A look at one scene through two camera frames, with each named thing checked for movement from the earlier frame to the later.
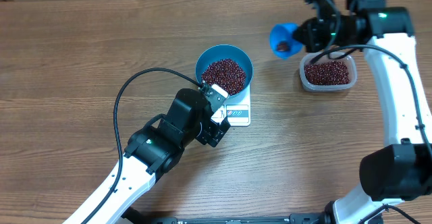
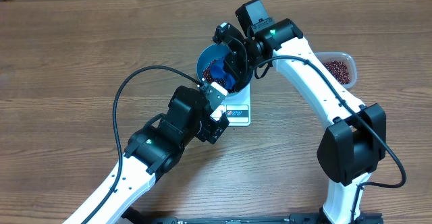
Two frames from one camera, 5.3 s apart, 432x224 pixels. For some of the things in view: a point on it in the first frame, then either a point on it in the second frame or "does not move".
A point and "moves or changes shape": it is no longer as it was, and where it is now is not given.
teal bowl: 227,67 does not move
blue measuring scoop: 282,41 moves or changes shape
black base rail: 134,216 does not move
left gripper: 213,131 does not move
